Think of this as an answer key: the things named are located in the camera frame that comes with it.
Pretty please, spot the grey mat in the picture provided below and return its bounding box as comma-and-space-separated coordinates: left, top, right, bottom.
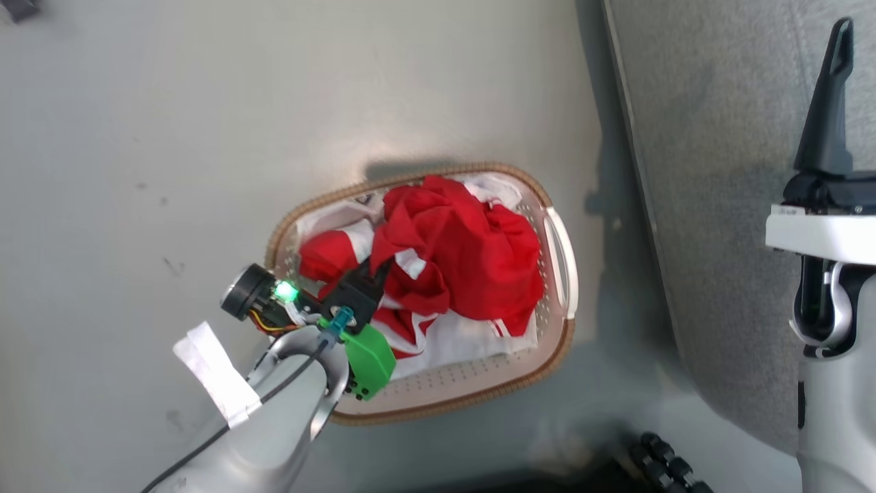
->
602, 0, 876, 458

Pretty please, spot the beige wicker-rim laundry basket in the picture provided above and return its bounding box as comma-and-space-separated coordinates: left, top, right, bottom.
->
265, 162, 580, 427

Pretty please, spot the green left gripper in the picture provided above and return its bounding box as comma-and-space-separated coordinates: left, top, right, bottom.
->
322, 257, 397, 402

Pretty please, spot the black ribbed hose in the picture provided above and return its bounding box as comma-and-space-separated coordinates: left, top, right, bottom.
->
628, 431, 714, 493

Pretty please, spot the red garment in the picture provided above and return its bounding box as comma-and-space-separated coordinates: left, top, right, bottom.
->
299, 175, 545, 360

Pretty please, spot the white tape strip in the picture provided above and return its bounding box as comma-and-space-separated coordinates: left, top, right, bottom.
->
172, 321, 263, 429

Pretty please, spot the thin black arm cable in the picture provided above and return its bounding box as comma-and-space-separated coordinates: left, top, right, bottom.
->
140, 340, 331, 493

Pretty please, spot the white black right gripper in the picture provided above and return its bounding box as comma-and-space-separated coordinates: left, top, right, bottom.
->
765, 17, 876, 266

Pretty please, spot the white garment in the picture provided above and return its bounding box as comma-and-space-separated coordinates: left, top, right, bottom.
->
294, 173, 541, 381

